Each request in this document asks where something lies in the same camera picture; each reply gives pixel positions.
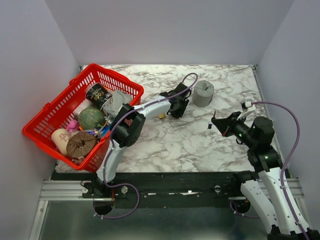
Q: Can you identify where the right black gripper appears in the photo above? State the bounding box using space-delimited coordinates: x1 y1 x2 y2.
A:
212 110 257 148

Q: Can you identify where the brass padlock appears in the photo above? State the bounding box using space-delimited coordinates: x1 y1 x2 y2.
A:
158 113 166 120

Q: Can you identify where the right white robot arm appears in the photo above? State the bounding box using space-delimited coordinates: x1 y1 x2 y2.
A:
211 111 320 240

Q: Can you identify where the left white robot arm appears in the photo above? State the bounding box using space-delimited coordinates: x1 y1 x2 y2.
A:
92 82 192 198

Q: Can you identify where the grey cylinder holder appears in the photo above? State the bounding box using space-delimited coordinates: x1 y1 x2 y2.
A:
192 80 215 108

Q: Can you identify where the grey crumpled bag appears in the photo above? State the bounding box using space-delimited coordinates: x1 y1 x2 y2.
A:
102 90 133 115

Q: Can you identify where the black coffee can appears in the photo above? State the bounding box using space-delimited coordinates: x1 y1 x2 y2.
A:
85 82 113 110

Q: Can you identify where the green melon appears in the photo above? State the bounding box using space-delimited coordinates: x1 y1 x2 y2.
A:
78 107 105 130

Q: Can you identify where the brown paper roll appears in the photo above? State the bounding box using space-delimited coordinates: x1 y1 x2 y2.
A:
66 131 98 159

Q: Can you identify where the pink small box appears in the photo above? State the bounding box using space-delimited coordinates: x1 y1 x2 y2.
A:
66 119 79 134

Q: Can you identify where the beige cup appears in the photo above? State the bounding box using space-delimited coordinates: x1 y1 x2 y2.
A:
51 128 71 156

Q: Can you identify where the red plastic shopping basket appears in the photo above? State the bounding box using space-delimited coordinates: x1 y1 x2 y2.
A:
22 63 144 173

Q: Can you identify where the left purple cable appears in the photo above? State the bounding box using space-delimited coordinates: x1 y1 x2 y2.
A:
93 72 199 220

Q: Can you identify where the purple cable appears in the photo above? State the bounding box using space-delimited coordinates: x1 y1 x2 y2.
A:
93 72 199 220
229 100 311 240

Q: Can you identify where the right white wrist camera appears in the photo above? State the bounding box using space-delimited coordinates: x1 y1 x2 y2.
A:
237 99 256 121

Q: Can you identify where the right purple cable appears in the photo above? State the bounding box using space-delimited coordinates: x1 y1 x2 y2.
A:
229 100 311 240

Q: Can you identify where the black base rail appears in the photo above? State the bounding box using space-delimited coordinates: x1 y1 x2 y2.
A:
51 171 255 213

